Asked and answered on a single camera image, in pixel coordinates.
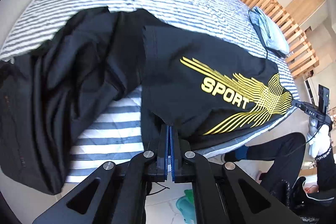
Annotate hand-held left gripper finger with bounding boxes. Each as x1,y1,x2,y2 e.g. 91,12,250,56
170,126,305,224
31,124,171,224

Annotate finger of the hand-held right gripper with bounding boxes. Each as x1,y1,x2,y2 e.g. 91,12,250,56
290,98,307,111

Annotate black t-shirt yellow print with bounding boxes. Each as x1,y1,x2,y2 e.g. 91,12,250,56
140,25,294,152

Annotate person's right forearm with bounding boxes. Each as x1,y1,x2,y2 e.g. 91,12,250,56
314,146,336,191

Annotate person's right hand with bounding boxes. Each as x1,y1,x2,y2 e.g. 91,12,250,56
306,116,330,157

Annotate person's right leg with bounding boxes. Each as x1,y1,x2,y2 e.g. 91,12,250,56
235,132,319,163

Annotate green plastic object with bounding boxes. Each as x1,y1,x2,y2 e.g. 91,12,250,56
175,189,197,224

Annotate person's right black shoe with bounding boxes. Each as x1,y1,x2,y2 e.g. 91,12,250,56
222,152,238,165

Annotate light wooden door panel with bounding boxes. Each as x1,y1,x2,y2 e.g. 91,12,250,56
285,0,327,28

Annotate plain black garment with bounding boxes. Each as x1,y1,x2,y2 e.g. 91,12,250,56
0,6,158,196

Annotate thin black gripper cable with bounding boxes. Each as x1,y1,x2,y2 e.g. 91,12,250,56
286,115,320,157

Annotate black floor cable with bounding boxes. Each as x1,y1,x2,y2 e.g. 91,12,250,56
150,182,170,195

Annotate wooden slatted bed rail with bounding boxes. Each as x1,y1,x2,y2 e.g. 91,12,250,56
218,0,319,79

